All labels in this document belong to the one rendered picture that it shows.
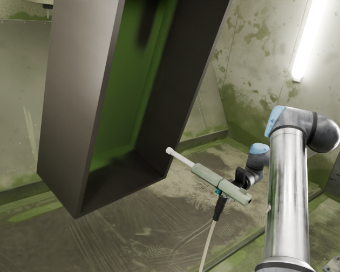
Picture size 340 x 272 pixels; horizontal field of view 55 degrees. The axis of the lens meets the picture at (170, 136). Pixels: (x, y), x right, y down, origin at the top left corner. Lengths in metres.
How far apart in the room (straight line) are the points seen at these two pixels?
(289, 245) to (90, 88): 0.80
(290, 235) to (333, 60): 2.22
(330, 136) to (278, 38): 2.07
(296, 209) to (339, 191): 2.21
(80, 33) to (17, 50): 1.35
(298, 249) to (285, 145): 0.33
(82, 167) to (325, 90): 2.19
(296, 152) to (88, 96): 0.73
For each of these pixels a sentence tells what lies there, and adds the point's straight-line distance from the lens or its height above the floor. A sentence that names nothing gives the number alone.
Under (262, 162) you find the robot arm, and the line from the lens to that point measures 1.72.
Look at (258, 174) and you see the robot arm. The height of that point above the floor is 0.65.
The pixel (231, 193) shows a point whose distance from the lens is 1.49.
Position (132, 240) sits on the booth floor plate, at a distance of 2.09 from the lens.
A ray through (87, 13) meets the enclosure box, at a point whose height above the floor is 1.34.
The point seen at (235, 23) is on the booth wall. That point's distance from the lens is 3.45.
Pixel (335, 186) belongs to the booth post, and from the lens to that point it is 3.14.
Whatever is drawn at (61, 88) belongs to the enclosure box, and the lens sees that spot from 1.37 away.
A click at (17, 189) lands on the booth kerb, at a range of 2.34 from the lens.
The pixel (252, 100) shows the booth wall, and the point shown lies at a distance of 3.34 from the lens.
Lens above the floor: 1.46
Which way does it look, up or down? 24 degrees down
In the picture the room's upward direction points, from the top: 9 degrees clockwise
